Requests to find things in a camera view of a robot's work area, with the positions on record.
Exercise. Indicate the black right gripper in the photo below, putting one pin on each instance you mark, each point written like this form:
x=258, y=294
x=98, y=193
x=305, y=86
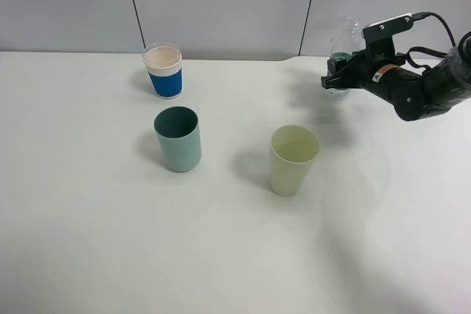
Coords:
x=361, y=72

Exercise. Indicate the clear green-label water bottle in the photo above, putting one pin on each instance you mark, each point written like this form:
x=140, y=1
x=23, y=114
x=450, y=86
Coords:
x=347, y=40

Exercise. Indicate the teal plastic cup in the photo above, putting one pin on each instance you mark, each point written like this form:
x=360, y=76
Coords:
x=177, y=130

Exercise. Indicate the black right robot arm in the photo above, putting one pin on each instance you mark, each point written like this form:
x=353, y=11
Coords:
x=414, y=96

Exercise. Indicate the pale yellow plastic cup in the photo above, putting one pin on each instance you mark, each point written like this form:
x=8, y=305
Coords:
x=293, y=149

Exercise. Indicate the blue sleeved paper cup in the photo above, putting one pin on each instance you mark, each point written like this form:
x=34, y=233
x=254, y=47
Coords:
x=163, y=62

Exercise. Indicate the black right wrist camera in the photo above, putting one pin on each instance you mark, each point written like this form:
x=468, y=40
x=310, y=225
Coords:
x=378, y=36

